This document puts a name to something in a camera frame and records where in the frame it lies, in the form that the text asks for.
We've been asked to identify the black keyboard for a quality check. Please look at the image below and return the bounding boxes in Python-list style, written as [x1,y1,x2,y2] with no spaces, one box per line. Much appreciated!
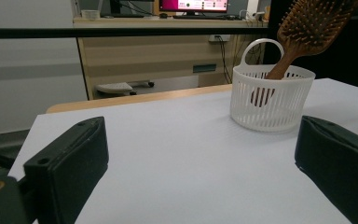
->
[172,13,231,21]

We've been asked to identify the black curtain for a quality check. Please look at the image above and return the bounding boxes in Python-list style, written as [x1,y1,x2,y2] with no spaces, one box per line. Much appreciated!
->
[262,0,358,93]

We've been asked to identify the brown wooden hairbrush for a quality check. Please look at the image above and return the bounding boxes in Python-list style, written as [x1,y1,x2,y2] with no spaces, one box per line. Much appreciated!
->
[250,0,358,108]

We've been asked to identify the computer monitor with pink screen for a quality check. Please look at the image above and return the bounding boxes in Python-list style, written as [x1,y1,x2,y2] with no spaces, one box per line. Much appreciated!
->
[158,0,229,16]

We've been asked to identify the white wall socket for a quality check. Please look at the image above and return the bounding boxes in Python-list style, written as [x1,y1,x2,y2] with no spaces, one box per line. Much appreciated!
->
[208,34,231,43]

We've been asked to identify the dark computer monitor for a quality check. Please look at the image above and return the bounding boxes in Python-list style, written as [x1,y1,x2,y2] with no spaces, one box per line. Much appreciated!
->
[109,0,155,17]

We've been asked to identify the grey desk label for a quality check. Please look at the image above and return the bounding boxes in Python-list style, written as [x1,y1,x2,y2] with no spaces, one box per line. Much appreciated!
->
[192,63,218,75]

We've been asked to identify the white cabinet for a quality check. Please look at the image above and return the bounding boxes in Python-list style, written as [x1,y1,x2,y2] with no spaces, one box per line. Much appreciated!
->
[0,0,89,136]

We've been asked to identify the black desk cables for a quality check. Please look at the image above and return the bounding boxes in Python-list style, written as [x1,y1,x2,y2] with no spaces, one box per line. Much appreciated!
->
[216,36,233,85]

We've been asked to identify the office chair base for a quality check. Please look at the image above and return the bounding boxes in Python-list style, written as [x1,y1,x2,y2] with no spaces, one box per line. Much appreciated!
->
[94,79,156,96]

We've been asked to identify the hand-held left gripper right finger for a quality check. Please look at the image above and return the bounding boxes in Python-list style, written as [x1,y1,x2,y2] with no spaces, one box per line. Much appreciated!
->
[294,115,358,224]

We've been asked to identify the black horizontal frame bar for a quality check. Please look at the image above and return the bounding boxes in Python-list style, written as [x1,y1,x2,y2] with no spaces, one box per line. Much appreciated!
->
[0,27,269,40]

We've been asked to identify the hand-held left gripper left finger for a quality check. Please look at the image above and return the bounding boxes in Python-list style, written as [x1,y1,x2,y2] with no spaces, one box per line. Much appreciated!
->
[22,116,110,224]

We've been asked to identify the roll of tape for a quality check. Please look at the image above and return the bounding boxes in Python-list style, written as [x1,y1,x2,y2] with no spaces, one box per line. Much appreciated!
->
[80,9,102,20]

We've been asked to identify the light wooden desk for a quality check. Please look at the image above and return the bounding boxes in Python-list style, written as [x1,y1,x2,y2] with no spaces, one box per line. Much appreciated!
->
[72,17,270,101]

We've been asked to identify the white slotted plastic basket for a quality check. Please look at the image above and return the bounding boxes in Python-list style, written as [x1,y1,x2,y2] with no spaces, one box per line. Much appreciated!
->
[229,37,317,133]

